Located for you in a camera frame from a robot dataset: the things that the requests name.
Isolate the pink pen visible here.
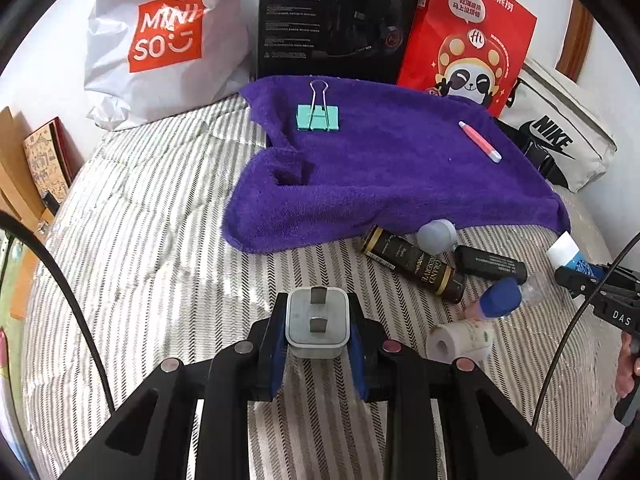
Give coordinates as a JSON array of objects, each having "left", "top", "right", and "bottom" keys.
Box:
[{"left": 458, "top": 120, "right": 503, "bottom": 164}]

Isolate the black cardboard box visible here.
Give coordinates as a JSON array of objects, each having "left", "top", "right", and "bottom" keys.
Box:
[{"left": 256, "top": 0, "right": 434, "bottom": 84}]

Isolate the red paper bag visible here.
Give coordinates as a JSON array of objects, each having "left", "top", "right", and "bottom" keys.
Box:
[{"left": 396, "top": 0, "right": 539, "bottom": 119}]

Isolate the black cable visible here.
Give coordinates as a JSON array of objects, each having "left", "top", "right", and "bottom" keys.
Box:
[
  {"left": 0, "top": 210, "right": 115, "bottom": 403},
  {"left": 530, "top": 232, "right": 640, "bottom": 433}
]

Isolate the white plastic bag orange logo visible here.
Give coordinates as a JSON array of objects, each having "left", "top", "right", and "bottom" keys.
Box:
[{"left": 82, "top": 0, "right": 257, "bottom": 132}]

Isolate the clear plastic bottle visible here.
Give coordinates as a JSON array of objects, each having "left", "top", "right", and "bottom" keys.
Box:
[{"left": 517, "top": 275, "right": 551, "bottom": 308}]

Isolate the person's right hand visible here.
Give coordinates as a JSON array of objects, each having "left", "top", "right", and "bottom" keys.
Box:
[{"left": 616, "top": 332, "right": 640, "bottom": 399}]

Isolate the white canvas bag black logo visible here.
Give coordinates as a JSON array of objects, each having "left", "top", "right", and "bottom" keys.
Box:
[{"left": 497, "top": 57, "right": 619, "bottom": 194}]

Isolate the purple towel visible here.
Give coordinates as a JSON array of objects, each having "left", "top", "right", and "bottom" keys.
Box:
[{"left": 220, "top": 75, "right": 572, "bottom": 252}]

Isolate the black gold tube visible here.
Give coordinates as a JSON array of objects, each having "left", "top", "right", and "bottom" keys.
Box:
[{"left": 361, "top": 225, "right": 468, "bottom": 305}]

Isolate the brown kraft notebook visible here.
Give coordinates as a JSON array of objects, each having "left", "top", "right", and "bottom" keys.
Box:
[{"left": 22, "top": 117, "right": 77, "bottom": 207}]

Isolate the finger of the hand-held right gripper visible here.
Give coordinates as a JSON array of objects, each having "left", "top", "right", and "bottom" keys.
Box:
[
  {"left": 585, "top": 260, "right": 640, "bottom": 287},
  {"left": 554, "top": 266, "right": 610, "bottom": 302}
]

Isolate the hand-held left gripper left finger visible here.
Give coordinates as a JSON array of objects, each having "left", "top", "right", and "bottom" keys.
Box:
[{"left": 60, "top": 292, "right": 301, "bottom": 480}]

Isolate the white blue bottle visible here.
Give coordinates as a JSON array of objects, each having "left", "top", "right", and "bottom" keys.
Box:
[{"left": 546, "top": 232, "right": 603, "bottom": 277}]

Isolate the small grey white gadget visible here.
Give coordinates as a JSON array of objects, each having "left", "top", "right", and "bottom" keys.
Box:
[{"left": 417, "top": 219, "right": 458, "bottom": 255}]

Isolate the black bag strap with buckle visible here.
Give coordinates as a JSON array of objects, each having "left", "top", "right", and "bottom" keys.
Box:
[{"left": 500, "top": 77, "right": 572, "bottom": 192}]

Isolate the wooden frame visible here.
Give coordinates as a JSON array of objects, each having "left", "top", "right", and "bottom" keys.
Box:
[{"left": 554, "top": 0, "right": 594, "bottom": 82}]

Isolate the white charger plug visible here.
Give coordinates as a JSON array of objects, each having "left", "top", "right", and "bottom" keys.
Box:
[{"left": 284, "top": 285, "right": 351, "bottom": 360}]

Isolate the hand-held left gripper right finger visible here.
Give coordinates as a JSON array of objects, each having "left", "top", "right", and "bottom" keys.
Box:
[{"left": 345, "top": 294, "right": 576, "bottom": 480}]

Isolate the blue lidded balm jar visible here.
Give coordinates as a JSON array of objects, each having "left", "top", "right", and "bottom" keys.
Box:
[{"left": 466, "top": 277, "right": 523, "bottom": 321}]

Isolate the teal binder clip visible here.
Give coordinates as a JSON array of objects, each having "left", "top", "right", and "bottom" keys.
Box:
[{"left": 296, "top": 80, "right": 341, "bottom": 133}]

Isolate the white tape roll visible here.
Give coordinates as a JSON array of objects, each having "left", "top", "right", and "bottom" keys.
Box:
[{"left": 426, "top": 321, "right": 496, "bottom": 367}]

